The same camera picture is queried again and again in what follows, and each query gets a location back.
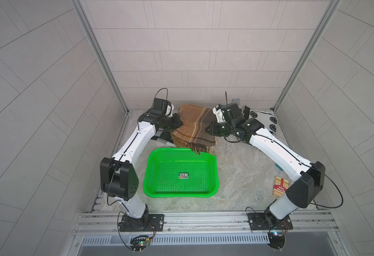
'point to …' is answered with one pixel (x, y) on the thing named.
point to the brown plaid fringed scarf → (191, 134)
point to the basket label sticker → (183, 175)
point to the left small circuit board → (139, 242)
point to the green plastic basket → (161, 177)
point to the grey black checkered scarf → (165, 136)
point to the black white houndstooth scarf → (268, 119)
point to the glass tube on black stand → (236, 100)
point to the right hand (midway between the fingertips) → (204, 129)
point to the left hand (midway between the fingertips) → (185, 121)
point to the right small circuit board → (276, 240)
